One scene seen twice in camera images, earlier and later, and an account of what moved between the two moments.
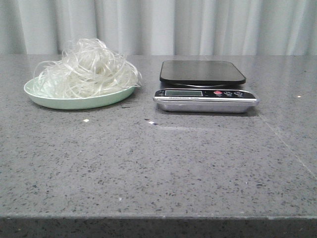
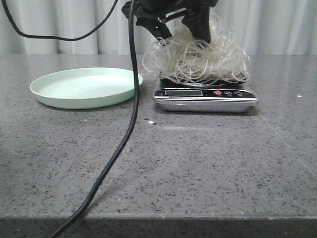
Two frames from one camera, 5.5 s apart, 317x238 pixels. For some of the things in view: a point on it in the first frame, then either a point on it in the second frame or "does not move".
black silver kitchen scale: (203, 87) does not move
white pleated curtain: (161, 28) does not move
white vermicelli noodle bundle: (87, 68) -> (185, 58)
